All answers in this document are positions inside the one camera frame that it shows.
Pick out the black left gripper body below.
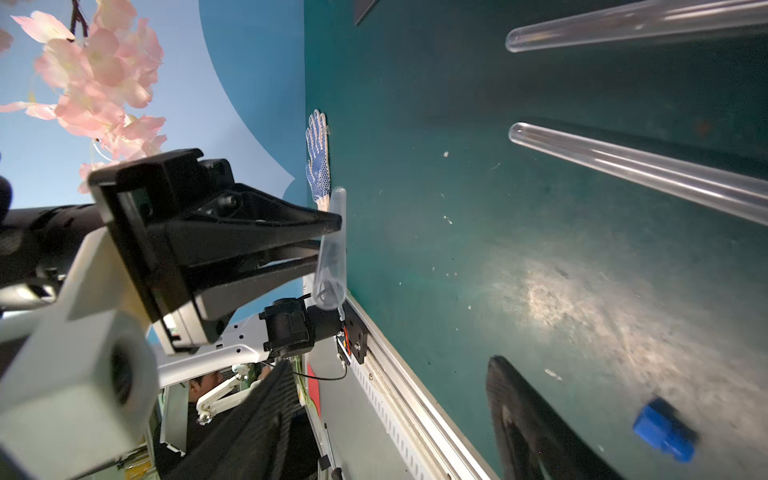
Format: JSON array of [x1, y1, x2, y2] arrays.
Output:
[[1, 148, 240, 352]]

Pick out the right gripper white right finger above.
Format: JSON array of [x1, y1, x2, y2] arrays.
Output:
[[486, 356, 621, 479]]

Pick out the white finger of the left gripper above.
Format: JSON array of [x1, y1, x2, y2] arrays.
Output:
[[193, 254, 319, 321]]

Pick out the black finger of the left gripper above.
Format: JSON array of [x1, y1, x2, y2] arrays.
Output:
[[149, 183, 342, 267]]

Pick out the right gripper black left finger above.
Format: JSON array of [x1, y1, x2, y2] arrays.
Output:
[[169, 360, 300, 480]]

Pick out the clear test tube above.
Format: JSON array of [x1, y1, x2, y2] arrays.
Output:
[[311, 187, 347, 311], [505, 1, 767, 53]]

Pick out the blue stopper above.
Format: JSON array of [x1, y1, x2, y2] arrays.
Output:
[[632, 397, 699, 463]]

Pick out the clear test tube diagonal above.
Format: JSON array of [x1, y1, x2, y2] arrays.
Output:
[[508, 122, 767, 225]]

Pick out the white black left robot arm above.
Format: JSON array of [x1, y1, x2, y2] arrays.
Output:
[[1, 149, 345, 399]]

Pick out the blue dotted work glove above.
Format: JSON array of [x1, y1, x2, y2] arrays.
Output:
[[305, 109, 331, 211]]

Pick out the pink cherry blossom tree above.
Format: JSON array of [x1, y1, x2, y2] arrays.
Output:
[[1, 1, 167, 194]]

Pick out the aluminium front rail base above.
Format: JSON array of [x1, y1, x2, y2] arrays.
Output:
[[305, 298, 497, 479]]

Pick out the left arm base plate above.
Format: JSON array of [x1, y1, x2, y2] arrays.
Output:
[[343, 300, 369, 365]]

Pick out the dark tree base plate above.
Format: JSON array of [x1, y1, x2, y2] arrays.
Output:
[[353, 0, 378, 26]]

